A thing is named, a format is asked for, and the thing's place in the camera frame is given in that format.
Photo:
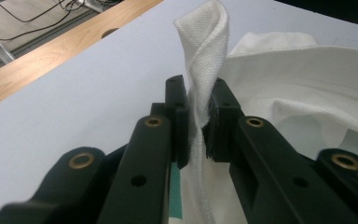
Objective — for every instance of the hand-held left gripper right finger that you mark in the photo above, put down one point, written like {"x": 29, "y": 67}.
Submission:
{"x": 222, "y": 130}

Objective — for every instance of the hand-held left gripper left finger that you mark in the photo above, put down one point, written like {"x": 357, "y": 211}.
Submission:
{"x": 178, "y": 124}

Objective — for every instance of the white canvas tote bag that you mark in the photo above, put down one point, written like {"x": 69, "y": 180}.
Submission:
{"x": 292, "y": 77}

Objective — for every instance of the wooden table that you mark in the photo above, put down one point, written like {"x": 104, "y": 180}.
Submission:
{"x": 43, "y": 59}

